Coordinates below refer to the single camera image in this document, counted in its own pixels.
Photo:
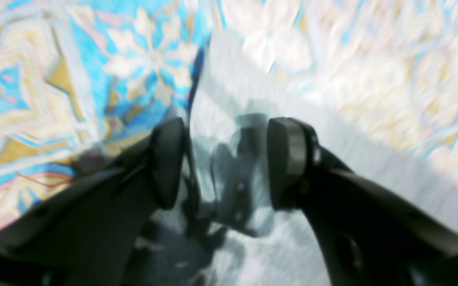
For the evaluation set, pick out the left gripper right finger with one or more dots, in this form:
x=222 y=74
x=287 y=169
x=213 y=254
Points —
x=368 y=235

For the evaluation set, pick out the patterned tile tablecloth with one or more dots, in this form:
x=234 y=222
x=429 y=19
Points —
x=81 y=78

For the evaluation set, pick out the grey T-shirt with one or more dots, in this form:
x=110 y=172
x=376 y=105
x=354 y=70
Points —
x=231 y=109

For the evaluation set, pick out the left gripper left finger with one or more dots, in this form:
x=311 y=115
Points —
x=84 y=235

